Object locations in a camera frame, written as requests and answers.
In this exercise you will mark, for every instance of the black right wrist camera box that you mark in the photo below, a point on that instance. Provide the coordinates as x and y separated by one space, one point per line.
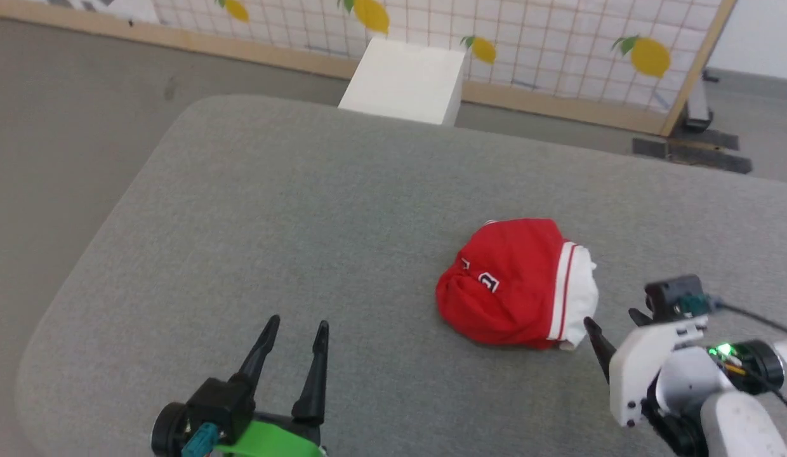
676 297

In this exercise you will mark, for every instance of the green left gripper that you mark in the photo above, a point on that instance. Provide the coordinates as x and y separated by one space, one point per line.
273 441

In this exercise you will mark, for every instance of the red and white basketball jersey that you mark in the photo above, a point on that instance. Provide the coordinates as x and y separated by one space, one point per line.
514 285

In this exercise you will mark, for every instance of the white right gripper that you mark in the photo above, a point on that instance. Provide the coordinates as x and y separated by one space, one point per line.
647 362

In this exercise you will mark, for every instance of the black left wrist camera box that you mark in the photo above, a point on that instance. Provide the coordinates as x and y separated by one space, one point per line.
219 406

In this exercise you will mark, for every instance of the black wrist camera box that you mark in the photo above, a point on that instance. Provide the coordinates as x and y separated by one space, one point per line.
676 297
219 406

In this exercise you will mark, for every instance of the black floor tape patch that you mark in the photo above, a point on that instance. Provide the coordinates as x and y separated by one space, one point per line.
692 152

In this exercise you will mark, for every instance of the lemon print wooden frame screen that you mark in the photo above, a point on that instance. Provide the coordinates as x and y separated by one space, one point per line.
527 44

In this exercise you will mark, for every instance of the white rectangular box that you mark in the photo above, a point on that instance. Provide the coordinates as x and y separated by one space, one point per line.
406 79

